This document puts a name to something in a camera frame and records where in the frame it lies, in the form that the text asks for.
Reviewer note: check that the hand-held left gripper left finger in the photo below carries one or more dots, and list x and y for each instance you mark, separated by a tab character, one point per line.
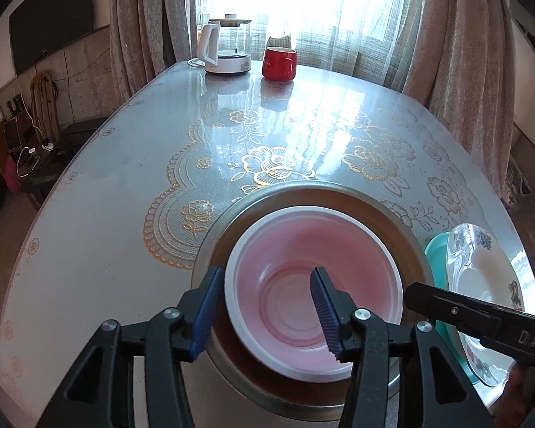
207	312

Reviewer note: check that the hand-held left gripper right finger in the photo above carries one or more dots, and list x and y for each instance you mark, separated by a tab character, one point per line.
325	316

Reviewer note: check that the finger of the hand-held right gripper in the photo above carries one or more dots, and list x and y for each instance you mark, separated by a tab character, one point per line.
450	310

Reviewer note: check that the white plate with red print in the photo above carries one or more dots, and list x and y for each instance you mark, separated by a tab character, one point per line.
477	276

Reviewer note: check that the red plastic bowl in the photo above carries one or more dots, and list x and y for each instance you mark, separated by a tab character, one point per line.
285	249

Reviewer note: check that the stainless steel bowl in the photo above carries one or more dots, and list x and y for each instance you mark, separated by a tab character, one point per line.
232	227

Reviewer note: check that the person's right hand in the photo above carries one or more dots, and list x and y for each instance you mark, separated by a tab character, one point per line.
519	392

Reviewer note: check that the teal plate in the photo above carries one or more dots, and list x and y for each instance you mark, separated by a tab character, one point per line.
436	258

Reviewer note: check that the gold floral lace tablecloth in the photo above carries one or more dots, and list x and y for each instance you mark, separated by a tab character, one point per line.
294	133

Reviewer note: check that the dark wooden low table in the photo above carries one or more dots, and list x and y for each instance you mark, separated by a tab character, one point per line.
76	136

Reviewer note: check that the grey velvet curtain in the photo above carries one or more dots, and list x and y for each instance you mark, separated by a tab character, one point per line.
147	31
463	76

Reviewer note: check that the pink plastic bin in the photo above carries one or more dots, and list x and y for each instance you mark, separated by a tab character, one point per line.
11	176

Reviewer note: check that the white electric glass kettle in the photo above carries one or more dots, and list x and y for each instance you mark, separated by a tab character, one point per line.
225	64

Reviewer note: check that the red mug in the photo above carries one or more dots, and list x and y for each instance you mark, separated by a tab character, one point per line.
276	67

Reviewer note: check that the wooden chair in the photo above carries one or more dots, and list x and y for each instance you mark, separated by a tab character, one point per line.
42	98

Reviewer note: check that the white sheer curtain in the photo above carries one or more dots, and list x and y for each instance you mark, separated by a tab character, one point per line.
339	44

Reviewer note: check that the black wall television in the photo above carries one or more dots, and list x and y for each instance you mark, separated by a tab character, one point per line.
49	18

